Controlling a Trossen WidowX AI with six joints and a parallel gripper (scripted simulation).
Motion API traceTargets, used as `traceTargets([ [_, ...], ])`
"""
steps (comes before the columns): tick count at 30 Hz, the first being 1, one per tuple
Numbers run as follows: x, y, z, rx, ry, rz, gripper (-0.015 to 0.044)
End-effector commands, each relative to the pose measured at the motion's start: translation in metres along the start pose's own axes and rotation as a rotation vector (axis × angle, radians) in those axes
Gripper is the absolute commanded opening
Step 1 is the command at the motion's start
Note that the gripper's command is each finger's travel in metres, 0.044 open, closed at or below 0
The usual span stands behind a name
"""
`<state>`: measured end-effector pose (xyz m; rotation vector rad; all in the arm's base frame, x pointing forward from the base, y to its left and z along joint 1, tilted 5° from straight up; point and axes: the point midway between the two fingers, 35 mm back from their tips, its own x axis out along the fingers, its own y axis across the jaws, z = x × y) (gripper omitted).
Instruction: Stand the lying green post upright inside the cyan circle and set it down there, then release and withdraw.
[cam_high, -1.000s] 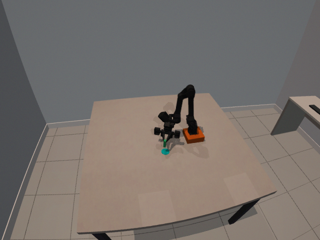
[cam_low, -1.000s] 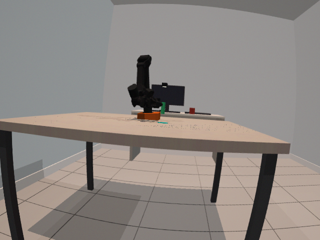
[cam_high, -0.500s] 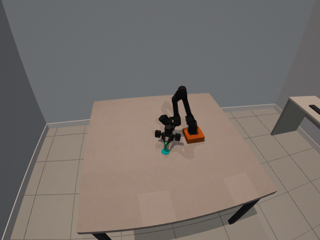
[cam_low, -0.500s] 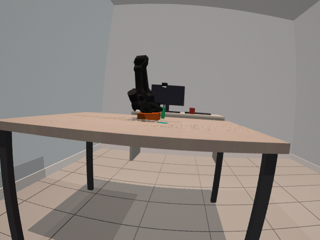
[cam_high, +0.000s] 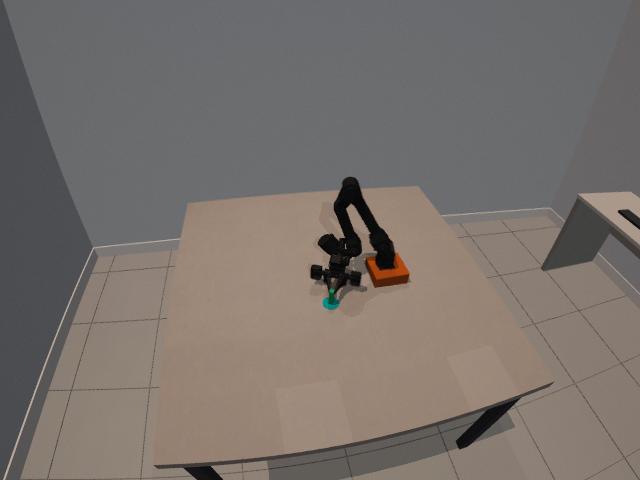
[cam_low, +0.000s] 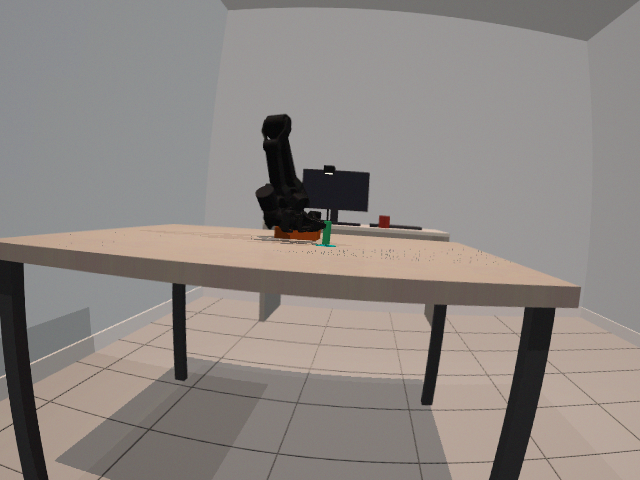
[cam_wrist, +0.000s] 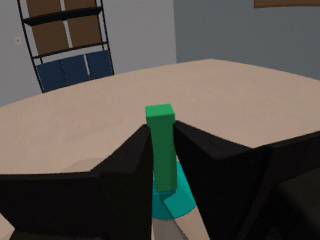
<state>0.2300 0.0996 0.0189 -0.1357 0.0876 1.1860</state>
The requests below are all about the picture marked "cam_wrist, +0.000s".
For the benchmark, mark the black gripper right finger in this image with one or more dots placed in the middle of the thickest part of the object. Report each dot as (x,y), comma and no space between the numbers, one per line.
(230,182)

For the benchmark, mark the green rectangular block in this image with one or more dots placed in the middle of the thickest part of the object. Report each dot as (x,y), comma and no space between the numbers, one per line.
(160,118)

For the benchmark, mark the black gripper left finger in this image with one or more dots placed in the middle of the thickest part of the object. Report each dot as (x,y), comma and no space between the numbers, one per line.
(115,197)

